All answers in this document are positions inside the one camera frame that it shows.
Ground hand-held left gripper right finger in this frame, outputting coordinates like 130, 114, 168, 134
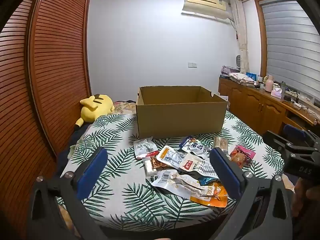
209, 147, 294, 240

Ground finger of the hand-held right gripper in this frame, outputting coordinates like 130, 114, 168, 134
262, 130, 292, 153
284, 124, 316, 147

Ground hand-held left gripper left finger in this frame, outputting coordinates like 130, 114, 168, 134
26, 147, 110, 240

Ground clear grain bar packet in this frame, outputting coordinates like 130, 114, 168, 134
213, 137, 229, 156

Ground clear orange top snack packet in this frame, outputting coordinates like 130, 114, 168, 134
156, 145, 188, 168

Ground brown cardboard box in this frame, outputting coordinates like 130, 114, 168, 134
136, 86, 228, 140

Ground person's right hand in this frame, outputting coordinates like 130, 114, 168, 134
291, 177, 320, 218

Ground small teal snack packet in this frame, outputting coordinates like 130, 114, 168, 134
198, 176, 218, 186

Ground pink red snack packet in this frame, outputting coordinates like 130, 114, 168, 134
229, 145, 256, 169

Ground white red label snack packet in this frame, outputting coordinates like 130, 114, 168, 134
178, 152, 221, 181

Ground green leaf print cloth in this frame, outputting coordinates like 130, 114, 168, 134
56, 111, 285, 233

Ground large orange chicken feet packet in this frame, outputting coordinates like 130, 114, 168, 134
151, 169, 228, 208

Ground dark blue cloth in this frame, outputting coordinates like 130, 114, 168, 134
57, 124, 93, 172

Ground blue white snack packet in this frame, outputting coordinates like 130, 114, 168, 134
179, 136, 211, 158

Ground pink tissue box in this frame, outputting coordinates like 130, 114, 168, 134
271, 87, 285, 99

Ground wooden side cabinet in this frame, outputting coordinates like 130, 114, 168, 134
218, 76, 320, 140

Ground pink bottle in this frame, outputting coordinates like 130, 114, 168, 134
264, 75, 274, 92

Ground white grey print snack packet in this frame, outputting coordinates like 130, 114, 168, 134
133, 137, 158, 160

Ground small white wrapped cake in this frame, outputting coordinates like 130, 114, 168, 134
143, 156, 158, 180

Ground brown orange snack packet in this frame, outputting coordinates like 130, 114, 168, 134
152, 155, 173, 172

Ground yellow plush toy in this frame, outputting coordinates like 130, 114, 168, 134
75, 94, 115, 128

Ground folded floral cloth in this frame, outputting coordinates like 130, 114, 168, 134
228, 72, 256, 85

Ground floral blanket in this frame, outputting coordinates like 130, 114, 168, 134
112, 101, 137, 115

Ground folded purple cloth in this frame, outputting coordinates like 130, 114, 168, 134
221, 65, 240, 75

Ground grey window blind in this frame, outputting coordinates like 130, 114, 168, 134
260, 0, 320, 103

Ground wooden slatted wardrobe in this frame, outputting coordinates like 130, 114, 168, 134
0, 0, 92, 230

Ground cream curtain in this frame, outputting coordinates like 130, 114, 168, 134
229, 0, 250, 75

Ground wall air conditioner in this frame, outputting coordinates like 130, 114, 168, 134
182, 0, 232, 22

